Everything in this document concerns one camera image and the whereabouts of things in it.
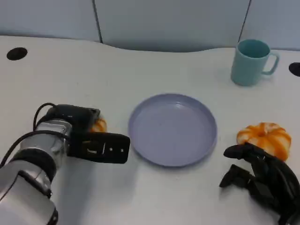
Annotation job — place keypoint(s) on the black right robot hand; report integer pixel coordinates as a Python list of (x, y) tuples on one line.
[(276, 185)]

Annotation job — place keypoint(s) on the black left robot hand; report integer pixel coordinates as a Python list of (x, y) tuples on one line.
[(75, 117)]

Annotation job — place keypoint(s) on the black table grommet hole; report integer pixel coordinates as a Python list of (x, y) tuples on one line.
[(295, 69), (17, 54)]

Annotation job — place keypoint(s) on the lilac plate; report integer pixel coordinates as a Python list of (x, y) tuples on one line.
[(172, 131)]

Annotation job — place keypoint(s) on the pale green mug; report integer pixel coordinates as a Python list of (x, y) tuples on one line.
[(248, 65)]

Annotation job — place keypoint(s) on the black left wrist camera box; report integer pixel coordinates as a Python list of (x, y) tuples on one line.
[(105, 147)]

